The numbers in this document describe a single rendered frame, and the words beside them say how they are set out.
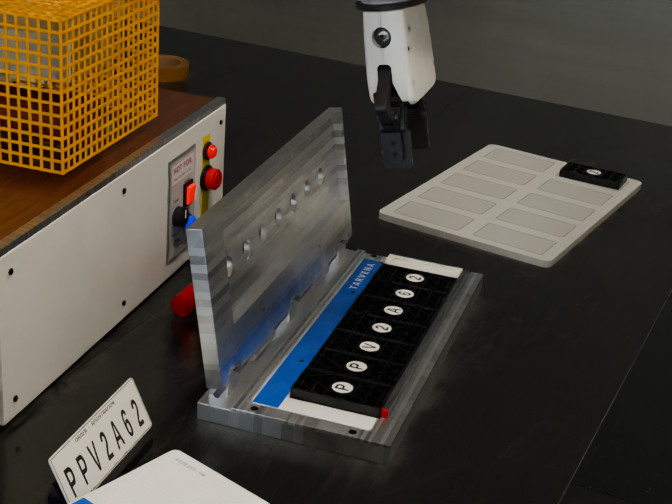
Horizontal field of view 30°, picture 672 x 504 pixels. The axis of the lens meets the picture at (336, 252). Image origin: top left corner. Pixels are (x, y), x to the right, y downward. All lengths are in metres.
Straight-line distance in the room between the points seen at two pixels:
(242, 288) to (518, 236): 0.57
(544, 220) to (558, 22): 1.84
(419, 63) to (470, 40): 2.44
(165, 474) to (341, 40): 2.95
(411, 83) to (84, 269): 0.40
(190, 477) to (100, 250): 0.42
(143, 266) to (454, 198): 0.58
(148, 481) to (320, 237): 0.58
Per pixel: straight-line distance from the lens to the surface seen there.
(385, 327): 1.44
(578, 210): 1.92
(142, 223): 1.48
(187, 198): 1.58
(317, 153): 1.55
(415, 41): 1.29
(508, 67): 3.72
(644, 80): 3.63
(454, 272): 1.60
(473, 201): 1.90
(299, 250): 1.47
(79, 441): 1.18
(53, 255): 1.30
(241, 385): 1.33
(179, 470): 1.05
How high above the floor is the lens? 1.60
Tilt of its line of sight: 24 degrees down
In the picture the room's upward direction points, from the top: 5 degrees clockwise
